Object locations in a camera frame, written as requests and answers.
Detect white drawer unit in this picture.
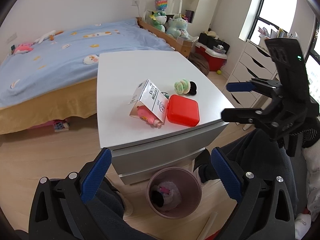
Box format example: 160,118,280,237
222,40,277,108

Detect white cotton socks box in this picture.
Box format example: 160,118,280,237
129,79,169,124

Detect toy blocks under bed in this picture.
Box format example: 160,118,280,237
53,120,69,132

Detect pink plush on bed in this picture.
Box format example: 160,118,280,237
14,43,33,55

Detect white goose plush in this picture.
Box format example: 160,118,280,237
33,30,63,44

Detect books on desk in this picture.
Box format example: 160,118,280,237
258,27,299,43

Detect white patterned sleeve forearm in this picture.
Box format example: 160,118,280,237
301,115,320,215

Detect brown bean bag cushion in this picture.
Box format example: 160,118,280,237
188,53,210,76

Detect green dinosaur plush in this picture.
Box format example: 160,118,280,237
149,10,167,33

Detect bed with blue blanket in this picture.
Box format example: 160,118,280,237
1,18,192,134

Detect red storage box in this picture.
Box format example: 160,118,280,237
195,42,227,72

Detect white drawer cabinet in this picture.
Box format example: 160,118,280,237
97,50,232,185

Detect pink doll toy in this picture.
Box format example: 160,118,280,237
137,106,163,128

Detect red plastic box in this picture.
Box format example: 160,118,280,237
167,95,200,127

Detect purple trash bin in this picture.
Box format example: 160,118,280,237
146,167,202,219

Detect teal dragon plush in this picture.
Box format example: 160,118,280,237
165,14,189,40

